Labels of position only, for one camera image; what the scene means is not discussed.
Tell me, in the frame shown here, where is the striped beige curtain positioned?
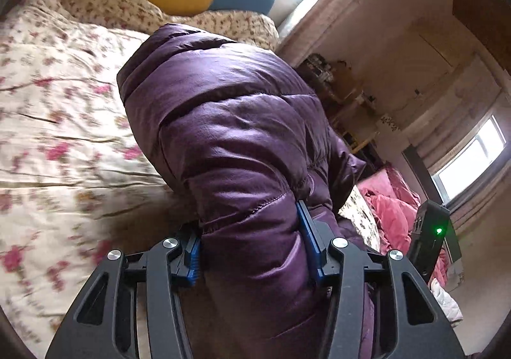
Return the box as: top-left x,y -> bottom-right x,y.
409,51 -> 507,172

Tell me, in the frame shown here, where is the floral bed sheet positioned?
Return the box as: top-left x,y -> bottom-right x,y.
0,0 -> 382,359

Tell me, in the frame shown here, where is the floral folded quilt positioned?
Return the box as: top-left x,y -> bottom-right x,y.
51,0 -> 280,51

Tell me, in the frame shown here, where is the small window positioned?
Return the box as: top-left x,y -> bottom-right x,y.
433,115 -> 504,204

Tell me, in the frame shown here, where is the purple down jacket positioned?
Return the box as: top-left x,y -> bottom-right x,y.
117,22 -> 378,359

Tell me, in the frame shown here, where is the white cloth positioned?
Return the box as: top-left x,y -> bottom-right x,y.
429,277 -> 464,322

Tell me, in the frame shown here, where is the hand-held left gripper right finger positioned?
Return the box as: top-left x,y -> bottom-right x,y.
294,200 -> 466,359

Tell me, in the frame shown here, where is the pink quilt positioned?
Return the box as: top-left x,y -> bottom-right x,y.
355,166 -> 450,296

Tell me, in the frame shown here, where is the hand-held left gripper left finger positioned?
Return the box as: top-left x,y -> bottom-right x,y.
45,223 -> 201,359

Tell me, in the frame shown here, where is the cluttered wooden desk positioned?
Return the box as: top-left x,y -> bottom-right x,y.
297,55 -> 380,160

